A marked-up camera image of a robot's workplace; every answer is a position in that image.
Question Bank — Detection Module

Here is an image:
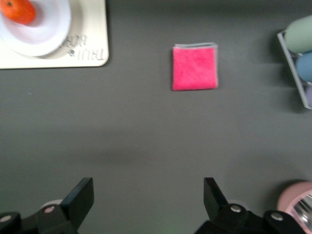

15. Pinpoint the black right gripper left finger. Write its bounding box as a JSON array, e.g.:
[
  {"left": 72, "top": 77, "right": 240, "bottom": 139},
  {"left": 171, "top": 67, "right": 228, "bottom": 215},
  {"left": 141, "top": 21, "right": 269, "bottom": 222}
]
[{"left": 36, "top": 177, "right": 95, "bottom": 234}]

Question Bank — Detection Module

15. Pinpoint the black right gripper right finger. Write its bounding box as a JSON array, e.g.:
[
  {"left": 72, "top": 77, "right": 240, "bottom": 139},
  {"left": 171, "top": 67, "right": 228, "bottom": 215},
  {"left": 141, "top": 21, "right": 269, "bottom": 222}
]
[{"left": 195, "top": 177, "right": 268, "bottom": 234}]

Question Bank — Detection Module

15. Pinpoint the white round plate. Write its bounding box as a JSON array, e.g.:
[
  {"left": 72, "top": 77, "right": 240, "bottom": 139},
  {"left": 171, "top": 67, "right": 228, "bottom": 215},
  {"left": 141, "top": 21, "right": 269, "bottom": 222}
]
[{"left": 0, "top": 0, "right": 72, "bottom": 57}]

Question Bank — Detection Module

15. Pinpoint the orange fruit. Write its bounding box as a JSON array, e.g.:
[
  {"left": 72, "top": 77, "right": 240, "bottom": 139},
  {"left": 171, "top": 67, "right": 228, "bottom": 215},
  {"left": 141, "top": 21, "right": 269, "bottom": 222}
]
[{"left": 0, "top": 0, "right": 37, "bottom": 26}]

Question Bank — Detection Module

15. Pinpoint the pink bowl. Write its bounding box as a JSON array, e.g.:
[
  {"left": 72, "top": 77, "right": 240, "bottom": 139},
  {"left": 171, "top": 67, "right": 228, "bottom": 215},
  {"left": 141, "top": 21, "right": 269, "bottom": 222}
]
[{"left": 276, "top": 180, "right": 312, "bottom": 234}]

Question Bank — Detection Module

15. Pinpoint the metal scoop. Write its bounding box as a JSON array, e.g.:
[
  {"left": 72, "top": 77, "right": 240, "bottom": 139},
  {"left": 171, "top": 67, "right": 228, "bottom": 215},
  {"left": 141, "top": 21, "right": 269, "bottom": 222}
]
[{"left": 290, "top": 194, "right": 312, "bottom": 228}]

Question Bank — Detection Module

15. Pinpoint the purple cup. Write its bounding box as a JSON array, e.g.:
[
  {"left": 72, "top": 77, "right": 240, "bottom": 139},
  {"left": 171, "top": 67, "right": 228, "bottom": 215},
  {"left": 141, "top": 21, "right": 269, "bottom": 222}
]
[{"left": 304, "top": 85, "right": 312, "bottom": 104}]

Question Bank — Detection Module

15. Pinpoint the pink folded cloth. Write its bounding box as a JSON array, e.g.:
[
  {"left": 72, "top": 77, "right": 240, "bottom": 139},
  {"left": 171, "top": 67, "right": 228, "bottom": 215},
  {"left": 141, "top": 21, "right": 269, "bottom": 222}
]
[{"left": 172, "top": 42, "right": 219, "bottom": 92}]

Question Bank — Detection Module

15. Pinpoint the blue cup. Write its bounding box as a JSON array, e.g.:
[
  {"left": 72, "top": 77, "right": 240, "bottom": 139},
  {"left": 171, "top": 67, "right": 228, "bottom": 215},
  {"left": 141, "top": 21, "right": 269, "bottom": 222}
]
[{"left": 295, "top": 51, "right": 312, "bottom": 83}]

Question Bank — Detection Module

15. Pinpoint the cream bear print tray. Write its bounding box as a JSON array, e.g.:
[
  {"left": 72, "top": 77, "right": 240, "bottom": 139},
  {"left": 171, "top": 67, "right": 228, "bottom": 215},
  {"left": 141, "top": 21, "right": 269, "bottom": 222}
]
[{"left": 0, "top": 0, "right": 110, "bottom": 70}]

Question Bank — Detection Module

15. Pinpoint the pale green cup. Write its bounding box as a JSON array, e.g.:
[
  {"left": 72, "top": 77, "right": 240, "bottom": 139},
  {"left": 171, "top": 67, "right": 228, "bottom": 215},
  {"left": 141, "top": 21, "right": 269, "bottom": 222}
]
[{"left": 285, "top": 15, "right": 312, "bottom": 54}]

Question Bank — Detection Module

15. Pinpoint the white wire cup rack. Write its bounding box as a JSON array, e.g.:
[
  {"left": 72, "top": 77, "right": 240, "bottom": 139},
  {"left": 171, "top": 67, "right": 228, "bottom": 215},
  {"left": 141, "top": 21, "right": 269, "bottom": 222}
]
[{"left": 277, "top": 29, "right": 312, "bottom": 110}]

